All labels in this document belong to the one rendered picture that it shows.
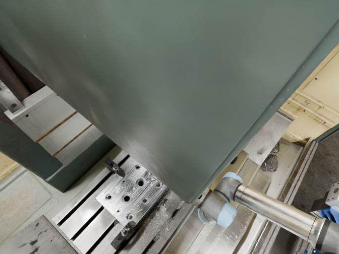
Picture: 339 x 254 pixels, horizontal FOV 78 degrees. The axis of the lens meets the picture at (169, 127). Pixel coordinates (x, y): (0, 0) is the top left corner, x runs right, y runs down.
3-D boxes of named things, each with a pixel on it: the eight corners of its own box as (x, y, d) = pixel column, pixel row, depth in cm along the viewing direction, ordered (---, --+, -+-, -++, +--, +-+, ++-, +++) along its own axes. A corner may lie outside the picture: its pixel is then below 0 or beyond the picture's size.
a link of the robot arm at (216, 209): (221, 231, 71) (229, 229, 63) (194, 209, 73) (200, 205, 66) (232, 211, 74) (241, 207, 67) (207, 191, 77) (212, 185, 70)
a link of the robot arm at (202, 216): (224, 206, 85) (233, 201, 76) (209, 230, 81) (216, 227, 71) (209, 193, 88) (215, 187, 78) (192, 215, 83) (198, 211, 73)
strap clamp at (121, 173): (128, 179, 114) (125, 170, 102) (123, 183, 113) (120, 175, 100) (111, 164, 118) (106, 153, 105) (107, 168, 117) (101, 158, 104)
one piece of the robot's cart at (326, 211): (334, 220, 120) (347, 218, 112) (330, 233, 116) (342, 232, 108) (320, 209, 122) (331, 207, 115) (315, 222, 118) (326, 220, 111)
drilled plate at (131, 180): (169, 185, 110) (170, 182, 106) (130, 233, 98) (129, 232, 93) (137, 159, 117) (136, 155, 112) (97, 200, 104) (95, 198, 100)
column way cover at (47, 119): (127, 116, 135) (115, 51, 91) (65, 170, 114) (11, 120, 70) (122, 112, 136) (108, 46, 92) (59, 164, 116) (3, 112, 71)
